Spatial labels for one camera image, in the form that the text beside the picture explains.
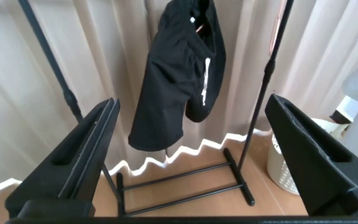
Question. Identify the white laundry basket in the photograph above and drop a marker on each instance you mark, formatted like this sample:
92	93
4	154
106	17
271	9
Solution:
278	174

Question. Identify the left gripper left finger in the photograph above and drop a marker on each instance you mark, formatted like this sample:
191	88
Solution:
70	174

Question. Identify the black clothes rack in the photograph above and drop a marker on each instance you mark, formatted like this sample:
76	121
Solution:
71	99

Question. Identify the beige curtain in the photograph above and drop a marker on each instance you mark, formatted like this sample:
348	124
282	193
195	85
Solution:
11	93

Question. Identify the black garment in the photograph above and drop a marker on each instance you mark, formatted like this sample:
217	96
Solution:
166	93

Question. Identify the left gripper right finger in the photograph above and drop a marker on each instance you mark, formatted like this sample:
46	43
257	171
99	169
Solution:
328	174

